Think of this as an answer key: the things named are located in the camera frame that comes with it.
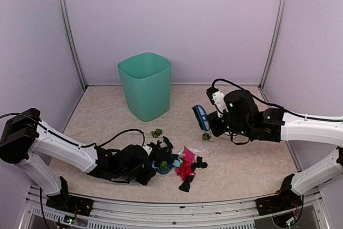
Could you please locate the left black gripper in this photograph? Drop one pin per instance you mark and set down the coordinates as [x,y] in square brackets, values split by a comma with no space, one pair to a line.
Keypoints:
[143,179]

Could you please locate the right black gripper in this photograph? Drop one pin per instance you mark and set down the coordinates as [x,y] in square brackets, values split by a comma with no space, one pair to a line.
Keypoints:
[216,131]

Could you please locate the blue dustpan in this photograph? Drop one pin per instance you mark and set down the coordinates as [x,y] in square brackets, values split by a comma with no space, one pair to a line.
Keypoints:
[163,168]

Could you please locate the blue hand brush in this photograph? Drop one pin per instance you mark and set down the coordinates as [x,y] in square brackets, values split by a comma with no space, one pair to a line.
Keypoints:
[201,116]

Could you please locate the teal plastic waste bin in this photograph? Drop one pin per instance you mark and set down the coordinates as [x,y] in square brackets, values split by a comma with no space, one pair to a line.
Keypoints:
[146,81]

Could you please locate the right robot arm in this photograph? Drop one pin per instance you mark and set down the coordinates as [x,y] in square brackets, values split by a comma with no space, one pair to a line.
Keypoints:
[237,114]

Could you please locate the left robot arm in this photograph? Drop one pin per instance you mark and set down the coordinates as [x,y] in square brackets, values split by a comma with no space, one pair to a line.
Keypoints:
[25,136]

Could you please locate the green paper scrap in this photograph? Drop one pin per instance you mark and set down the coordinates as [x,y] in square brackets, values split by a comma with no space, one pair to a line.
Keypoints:
[157,133]
[207,137]

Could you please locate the light blue paper scrap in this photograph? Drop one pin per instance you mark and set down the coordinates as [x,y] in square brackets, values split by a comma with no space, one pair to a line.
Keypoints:
[177,163]

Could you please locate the red paper scrap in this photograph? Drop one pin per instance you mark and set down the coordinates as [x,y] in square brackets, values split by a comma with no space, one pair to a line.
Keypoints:
[184,171]

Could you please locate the black scrap front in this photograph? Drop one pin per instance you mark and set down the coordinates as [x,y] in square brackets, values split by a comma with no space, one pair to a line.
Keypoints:
[185,186]

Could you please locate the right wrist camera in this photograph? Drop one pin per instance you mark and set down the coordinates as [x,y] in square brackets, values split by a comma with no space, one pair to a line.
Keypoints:
[216,98]

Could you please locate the front aluminium rail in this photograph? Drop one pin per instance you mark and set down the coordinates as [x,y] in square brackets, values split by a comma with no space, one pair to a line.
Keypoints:
[106,213]

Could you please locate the right aluminium frame post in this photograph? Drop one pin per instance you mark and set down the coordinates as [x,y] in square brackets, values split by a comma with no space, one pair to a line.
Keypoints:
[273,44]

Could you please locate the aluminium frame post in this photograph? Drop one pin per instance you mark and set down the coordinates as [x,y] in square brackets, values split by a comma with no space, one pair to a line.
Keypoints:
[273,44]
[72,46]

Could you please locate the left aluminium frame post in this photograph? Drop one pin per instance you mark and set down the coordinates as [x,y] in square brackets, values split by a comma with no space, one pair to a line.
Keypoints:
[72,46]

